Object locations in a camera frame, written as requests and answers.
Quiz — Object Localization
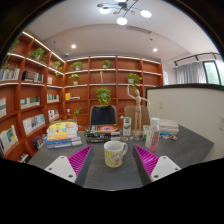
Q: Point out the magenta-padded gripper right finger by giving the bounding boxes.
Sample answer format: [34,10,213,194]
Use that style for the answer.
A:
[132,144,182,187]

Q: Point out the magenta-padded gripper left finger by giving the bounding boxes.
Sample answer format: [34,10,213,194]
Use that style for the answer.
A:
[44,144,95,187]

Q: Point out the clear plastic drink bottle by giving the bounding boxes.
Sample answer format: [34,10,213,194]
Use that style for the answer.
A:
[144,117,162,154]

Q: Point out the small colourful stickers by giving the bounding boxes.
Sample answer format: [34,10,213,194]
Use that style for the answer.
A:
[160,133,179,141]

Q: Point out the colourful book stack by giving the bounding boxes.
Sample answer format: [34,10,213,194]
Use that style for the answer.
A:
[44,119,83,150]

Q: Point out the small green white box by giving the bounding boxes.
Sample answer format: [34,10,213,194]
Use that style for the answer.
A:
[142,124,152,141]

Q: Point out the yellow striped mug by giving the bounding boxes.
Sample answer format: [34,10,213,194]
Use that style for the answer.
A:
[103,139,129,169]

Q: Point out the tan chair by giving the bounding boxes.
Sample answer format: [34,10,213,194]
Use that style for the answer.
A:
[123,105,151,129]

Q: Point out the wooden artist mannequin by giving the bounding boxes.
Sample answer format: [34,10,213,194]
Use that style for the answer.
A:
[125,84,152,138]

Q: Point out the chair with dark jacket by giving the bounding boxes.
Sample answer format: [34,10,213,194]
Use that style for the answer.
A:
[88,104,118,127]

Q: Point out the wooden shelf unit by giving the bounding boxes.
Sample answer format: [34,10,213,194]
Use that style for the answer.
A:
[0,30,165,164]

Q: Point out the grey curtain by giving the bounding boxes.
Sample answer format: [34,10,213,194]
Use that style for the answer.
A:
[175,62,208,85]

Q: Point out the window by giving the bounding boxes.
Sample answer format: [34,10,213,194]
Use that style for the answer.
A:
[203,59,224,86]

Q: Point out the branched ceiling lamp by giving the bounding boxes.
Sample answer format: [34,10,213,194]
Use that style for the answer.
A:
[96,0,153,26]

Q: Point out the white wall socket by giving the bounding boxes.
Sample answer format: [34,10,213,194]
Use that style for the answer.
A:
[218,114,224,132]

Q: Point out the black curtain rail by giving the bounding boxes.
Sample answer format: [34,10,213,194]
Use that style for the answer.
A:
[173,52,223,67]

